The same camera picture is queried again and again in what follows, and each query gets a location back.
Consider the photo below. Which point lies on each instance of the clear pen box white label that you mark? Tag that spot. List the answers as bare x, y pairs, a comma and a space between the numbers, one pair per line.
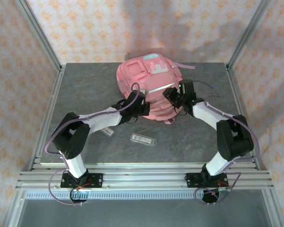
143, 139

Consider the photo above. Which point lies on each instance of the pink school backpack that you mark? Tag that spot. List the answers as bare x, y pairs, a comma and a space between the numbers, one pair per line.
137, 75

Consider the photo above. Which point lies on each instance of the clear pen box red label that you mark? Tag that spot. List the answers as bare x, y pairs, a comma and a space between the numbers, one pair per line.
109, 132

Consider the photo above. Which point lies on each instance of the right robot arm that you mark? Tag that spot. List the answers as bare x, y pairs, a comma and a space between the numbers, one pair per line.
234, 139

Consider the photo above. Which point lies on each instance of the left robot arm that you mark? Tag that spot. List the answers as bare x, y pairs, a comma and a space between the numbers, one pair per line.
101, 119

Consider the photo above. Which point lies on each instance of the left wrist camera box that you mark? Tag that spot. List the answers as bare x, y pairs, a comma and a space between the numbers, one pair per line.
143, 91

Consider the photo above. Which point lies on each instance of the aluminium table side rail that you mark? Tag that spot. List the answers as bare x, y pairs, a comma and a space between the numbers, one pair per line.
236, 94
52, 99

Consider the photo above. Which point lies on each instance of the aluminium mounting rail beam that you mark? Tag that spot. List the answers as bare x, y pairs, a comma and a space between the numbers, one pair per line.
144, 176

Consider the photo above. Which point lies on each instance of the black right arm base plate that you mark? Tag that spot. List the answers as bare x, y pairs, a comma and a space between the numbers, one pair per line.
191, 179

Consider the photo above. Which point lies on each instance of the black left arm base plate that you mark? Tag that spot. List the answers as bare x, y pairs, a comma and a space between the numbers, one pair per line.
97, 180

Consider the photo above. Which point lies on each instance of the aluminium frame post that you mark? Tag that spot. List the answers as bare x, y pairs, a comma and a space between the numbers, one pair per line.
248, 35
40, 35

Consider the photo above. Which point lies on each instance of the aluminium frame leg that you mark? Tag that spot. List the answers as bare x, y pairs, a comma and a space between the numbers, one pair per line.
273, 210
14, 210

